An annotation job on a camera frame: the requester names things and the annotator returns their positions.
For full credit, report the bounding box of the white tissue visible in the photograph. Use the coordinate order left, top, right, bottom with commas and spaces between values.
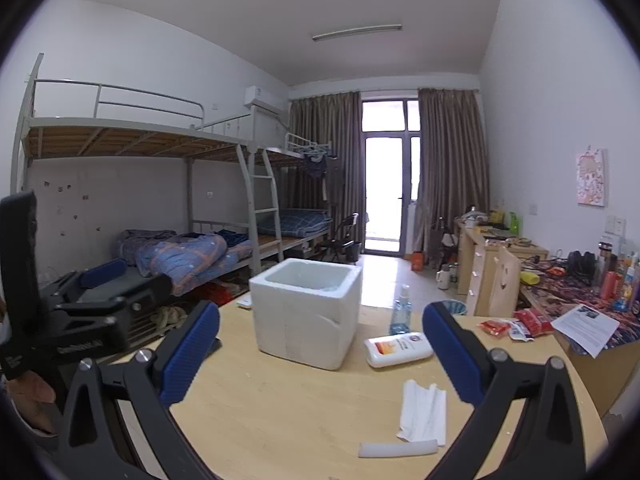
397, 380, 447, 448

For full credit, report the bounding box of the person's left hand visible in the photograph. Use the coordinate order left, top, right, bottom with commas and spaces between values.
6, 372, 56, 436

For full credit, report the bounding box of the blue orange quilt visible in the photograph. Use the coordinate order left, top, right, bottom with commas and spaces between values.
111, 230, 253, 297

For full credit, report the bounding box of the metal bunk bed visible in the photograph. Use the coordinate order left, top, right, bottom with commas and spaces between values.
11, 72, 329, 284

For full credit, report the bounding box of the red snack packet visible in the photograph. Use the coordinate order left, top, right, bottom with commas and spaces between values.
514, 308, 553, 338

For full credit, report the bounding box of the white printed paper sheet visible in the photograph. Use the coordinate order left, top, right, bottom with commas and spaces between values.
551, 304, 620, 359

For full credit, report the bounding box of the orange snack packet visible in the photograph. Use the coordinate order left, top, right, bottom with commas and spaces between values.
478, 318, 511, 339

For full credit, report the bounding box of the black smartphone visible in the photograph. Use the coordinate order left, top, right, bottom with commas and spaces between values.
205, 338, 222, 358

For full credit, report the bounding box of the wooden smiley chair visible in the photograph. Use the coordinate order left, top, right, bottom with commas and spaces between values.
488, 247, 521, 318

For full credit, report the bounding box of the white remote control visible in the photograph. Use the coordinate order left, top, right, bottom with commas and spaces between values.
236, 294, 253, 310

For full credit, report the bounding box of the blue lined trash bin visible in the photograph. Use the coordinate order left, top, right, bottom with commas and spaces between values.
442, 299, 468, 315

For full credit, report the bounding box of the wooden drawer desk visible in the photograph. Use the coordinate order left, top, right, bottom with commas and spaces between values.
456, 220, 549, 316

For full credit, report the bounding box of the white lotion pump bottle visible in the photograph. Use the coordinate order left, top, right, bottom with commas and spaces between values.
363, 332, 434, 368

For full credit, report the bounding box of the white styrofoam box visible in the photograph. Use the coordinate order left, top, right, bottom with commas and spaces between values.
250, 258, 362, 370

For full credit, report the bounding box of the black folding chair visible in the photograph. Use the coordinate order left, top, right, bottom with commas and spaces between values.
318, 212, 359, 263

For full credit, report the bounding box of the white air conditioner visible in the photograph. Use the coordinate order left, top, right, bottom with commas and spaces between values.
244, 86, 288, 114

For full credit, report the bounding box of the brown right curtain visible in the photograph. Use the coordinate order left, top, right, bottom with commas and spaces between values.
413, 89, 490, 261

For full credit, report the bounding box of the brown curtain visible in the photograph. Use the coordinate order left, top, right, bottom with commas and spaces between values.
284, 92, 366, 242
413, 89, 490, 261

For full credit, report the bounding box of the brown left curtain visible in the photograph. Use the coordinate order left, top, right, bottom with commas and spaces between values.
284, 92, 366, 242

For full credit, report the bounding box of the glass balcony door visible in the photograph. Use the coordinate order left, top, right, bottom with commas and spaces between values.
362, 99, 421, 257

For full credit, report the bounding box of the ceiling fluorescent lamp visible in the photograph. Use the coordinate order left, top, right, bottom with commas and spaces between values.
311, 23, 402, 42

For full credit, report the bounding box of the pink cartoon wall picture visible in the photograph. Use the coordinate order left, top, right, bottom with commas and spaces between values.
576, 146, 606, 208

